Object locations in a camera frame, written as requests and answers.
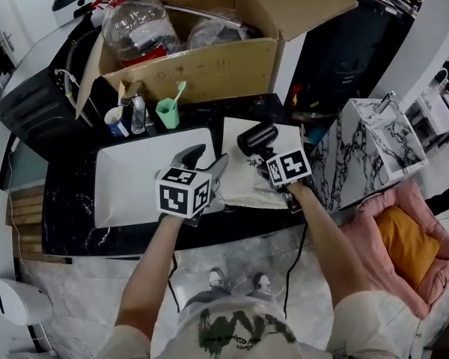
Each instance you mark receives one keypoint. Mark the green plastic cup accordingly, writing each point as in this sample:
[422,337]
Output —
[167,115]

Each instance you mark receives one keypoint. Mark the blue and white cup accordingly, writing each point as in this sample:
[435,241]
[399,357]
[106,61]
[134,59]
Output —
[116,123]

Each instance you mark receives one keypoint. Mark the tall black cabinet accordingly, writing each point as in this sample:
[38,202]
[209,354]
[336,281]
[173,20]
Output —
[344,58]

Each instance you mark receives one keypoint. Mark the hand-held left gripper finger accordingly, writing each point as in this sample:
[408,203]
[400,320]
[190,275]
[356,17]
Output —
[219,170]
[189,157]

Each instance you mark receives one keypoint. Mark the red hand tool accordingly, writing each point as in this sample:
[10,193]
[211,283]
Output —
[296,94]

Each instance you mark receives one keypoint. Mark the white cylinder appliance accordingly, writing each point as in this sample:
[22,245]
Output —
[18,301]

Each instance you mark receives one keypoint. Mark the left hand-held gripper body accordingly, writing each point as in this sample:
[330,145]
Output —
[176,200]

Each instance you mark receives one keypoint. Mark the person's shoe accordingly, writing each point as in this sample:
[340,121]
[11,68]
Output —
[217,279]
[262,283]

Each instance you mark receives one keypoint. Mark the teal plastic container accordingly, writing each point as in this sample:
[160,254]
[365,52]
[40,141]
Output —
[317,136]

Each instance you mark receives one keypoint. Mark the chrome sink faucet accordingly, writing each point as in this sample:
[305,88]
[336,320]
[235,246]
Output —
[386,101]

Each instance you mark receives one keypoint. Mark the white marble sink cabinet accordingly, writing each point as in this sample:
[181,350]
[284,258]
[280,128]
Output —
[363,152]

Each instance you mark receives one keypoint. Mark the clear plastic bag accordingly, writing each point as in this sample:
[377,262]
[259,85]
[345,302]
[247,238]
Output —
[220,30]

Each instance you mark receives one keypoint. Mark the green toothbrush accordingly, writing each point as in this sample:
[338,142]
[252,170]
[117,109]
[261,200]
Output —
[179,90]

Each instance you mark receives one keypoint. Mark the person's white printed shirt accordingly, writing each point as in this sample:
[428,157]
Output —
[247,335]

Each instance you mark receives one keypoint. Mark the person's right forearm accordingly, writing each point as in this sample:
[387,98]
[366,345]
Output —
[333,249]

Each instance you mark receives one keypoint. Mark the person's right shoe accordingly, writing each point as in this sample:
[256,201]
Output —
[262,283]

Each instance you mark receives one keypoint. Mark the small chrome tap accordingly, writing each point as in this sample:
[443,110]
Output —
[136,110]

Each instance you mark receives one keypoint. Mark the open cardboard box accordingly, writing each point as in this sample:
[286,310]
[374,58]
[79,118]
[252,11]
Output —
[217,73]

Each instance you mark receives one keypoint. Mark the white and black appliance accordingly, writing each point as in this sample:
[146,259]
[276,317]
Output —
[82,2]

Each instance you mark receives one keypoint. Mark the clear plastic water jug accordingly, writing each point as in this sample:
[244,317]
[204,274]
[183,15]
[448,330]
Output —
[138,32]

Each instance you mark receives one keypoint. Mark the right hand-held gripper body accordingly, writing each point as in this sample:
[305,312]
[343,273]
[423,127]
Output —
[288,167]

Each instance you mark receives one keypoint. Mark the orange cushion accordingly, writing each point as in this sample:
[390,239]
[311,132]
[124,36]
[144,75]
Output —
[408,245]

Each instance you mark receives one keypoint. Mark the pink padded pet bed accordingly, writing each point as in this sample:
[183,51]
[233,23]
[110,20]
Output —
[366,245]

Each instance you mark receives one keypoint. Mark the black marble table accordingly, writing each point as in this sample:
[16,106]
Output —
[71,200]

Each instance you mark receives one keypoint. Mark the person's left forearm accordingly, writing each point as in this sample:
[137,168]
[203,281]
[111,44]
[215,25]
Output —
[149,275]

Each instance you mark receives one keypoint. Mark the white metal frame table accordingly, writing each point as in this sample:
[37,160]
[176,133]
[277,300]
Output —
[434,110]

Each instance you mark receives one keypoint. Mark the black hair dryer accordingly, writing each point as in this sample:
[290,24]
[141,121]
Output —
[256,137]

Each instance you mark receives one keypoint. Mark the wooden steps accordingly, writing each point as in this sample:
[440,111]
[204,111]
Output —
[26,219]

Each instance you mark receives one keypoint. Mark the person's left shoe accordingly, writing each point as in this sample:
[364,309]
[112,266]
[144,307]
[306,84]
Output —
[217,279]

